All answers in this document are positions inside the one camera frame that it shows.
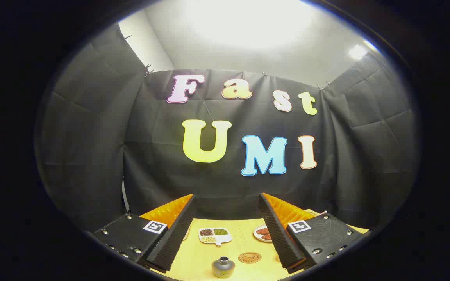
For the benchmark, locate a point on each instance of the silver juice bottle green label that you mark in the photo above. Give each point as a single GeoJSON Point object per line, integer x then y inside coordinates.
{"type": "Point", "coordinates": [223, 268]}

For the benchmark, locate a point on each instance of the brown meat piece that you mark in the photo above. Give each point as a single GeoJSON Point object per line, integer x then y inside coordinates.
{"type": "Point", "coordinates": [264, 231]}
{"type": "Point", "coordinates": [267, 237]}

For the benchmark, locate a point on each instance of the white divided dish with beans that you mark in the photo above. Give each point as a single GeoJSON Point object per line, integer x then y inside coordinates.
{"type": "Point", "coordinates": [214, 236]}

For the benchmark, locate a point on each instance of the round brown coaster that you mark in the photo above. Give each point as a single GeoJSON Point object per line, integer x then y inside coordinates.
{"type": "Point", "coordinates": [249, 257]}

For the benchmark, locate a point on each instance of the white oval plate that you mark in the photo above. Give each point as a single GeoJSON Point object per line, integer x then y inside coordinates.
{"type": "Point", "coordinates": [258, 235]}

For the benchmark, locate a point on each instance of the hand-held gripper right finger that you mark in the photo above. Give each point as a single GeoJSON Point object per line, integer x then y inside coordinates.
{"type": "Point", "coordinates": [277, 234]}

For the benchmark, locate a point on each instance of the wooden table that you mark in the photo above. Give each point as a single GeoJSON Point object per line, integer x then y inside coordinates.
{"type": "Point", "coordinates": [242, 244]}

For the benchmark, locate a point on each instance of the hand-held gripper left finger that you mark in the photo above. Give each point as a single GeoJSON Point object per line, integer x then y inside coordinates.
{"type": "Point", "coordinates": [174, 238]}

